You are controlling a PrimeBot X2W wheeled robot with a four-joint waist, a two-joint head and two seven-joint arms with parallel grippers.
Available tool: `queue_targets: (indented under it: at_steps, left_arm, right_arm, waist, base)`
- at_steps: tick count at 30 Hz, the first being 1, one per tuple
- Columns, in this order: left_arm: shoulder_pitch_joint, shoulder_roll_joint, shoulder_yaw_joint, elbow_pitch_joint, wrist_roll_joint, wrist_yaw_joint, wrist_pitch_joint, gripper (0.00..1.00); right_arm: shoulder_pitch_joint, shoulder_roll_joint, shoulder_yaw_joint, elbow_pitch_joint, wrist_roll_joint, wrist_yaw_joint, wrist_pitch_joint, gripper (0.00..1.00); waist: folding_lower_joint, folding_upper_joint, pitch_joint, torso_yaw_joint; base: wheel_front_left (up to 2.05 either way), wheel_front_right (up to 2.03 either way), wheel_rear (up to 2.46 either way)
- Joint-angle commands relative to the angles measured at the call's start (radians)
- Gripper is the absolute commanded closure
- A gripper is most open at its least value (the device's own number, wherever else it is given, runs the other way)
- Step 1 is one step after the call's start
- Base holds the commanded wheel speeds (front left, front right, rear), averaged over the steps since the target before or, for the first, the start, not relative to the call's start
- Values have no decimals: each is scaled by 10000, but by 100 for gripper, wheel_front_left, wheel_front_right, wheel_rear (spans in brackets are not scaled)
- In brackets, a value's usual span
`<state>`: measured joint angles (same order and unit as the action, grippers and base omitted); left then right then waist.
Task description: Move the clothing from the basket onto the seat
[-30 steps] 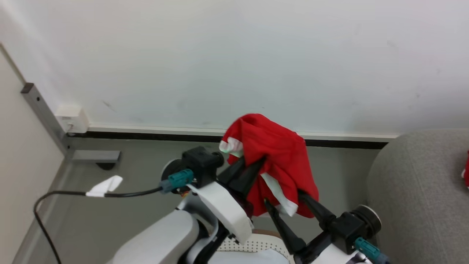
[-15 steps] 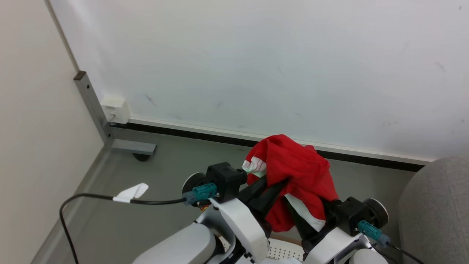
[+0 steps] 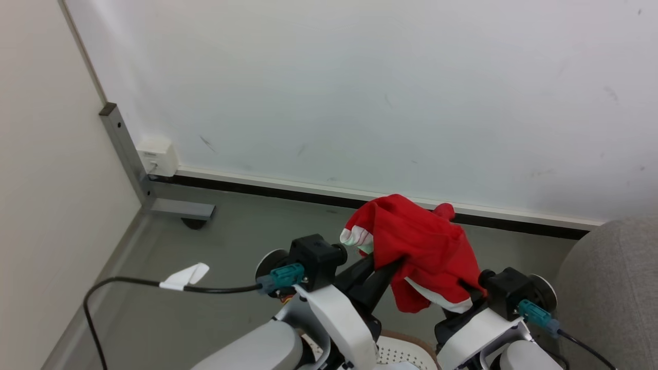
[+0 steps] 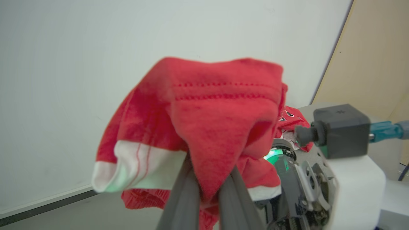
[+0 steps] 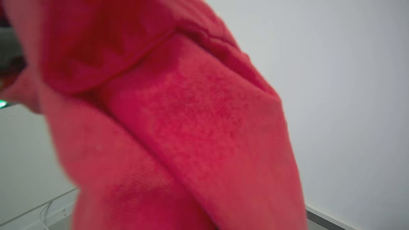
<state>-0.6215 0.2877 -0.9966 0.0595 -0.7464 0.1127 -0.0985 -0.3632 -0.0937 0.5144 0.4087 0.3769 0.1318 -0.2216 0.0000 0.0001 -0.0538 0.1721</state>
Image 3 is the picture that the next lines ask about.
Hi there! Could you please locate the white laundry basket brown rim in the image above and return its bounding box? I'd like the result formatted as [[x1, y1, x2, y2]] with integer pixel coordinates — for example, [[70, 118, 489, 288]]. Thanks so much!
[[301, 330, 441, 370]]

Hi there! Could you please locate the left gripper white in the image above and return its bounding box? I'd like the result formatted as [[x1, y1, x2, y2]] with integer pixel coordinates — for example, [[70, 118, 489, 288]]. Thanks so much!
[[294, 254, 406, 370]]

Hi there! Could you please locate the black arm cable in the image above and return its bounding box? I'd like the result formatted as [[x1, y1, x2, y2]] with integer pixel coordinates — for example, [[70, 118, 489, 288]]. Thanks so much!
[[83, 276, 264, 370], [557, 329, 618, 370]]

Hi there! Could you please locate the red and white garment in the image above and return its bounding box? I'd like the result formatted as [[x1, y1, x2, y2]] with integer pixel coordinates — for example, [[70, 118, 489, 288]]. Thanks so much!
[[340, 194, 487, 315]]

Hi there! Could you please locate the grey fabric sofa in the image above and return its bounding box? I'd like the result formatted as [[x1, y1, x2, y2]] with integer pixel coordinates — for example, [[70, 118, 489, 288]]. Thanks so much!
[[554, 215, 658, 370]]

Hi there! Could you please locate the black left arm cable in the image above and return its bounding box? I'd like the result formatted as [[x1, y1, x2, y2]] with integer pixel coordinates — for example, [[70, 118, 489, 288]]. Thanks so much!
[[83, 276, 264, 370]]

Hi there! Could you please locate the white cable tag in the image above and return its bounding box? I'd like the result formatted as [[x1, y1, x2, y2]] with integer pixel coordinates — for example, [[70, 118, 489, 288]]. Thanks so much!
[[159, 262, 210, 291]]

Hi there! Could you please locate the white and black baseboard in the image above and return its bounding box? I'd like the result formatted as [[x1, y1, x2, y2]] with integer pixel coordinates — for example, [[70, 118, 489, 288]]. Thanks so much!
[[149, 165, 603, 241]]

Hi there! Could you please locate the grey metal partition foot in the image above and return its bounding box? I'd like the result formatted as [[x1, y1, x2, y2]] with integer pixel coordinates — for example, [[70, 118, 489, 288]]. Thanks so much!
[[99, 102, 216, 221]]

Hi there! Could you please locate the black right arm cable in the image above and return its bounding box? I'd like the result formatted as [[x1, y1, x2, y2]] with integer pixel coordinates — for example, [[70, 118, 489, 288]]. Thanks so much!
[[557, 329, 618, 370]]

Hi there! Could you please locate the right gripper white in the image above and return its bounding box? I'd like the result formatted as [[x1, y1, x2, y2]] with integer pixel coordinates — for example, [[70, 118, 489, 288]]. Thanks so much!
[[434, 279, 534, 370]]

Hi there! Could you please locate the white wall socket box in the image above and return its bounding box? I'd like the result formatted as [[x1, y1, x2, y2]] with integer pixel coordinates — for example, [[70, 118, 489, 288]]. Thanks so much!
[[137, 138, 179, 177]]

